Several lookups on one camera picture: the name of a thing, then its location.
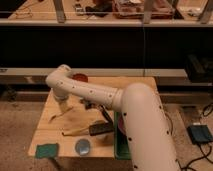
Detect black handled knife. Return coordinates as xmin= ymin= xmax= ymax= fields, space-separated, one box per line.
xmin=98 ymin=105 xmax=113 ymax=123

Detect blue round lid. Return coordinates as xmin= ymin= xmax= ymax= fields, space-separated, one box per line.
xmin=75 ymin=139 xmax=90 ymax=156

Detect green plastic tray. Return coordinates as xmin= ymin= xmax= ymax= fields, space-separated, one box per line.
xmin=114 ymin=113 xmax=131 ymax=160

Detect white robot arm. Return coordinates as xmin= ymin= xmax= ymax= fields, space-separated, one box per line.
xmin=46 ymin=65 xmax=180 ymax=171

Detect purple bowl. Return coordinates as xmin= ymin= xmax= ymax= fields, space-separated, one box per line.
xmin=117 ymin=115 xmax=126 ymax=135

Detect orange red bowl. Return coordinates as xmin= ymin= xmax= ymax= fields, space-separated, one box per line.
xmin=72 ymin=73 xmax=88 ymax=82

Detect wooden table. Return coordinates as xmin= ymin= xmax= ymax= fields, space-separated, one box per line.
xmin=27 ymin=76 xmax=177 ymax=159

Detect wooden fork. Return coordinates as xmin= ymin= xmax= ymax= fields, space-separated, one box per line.
xmin=48 ymin=107 xmax=73 ymax=123

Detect wooden handled brush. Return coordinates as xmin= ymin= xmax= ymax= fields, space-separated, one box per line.
xmin=62 ymin=122 xmax=114 ymax=136

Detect green sponge cloth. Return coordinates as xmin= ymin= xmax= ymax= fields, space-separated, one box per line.
xmin=35 ymin=143 xmax=59 ymax=159

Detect grey crumpled toy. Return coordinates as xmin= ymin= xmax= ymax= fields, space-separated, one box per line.
xmin=79 ymin=98 xmax=97 ymax=110

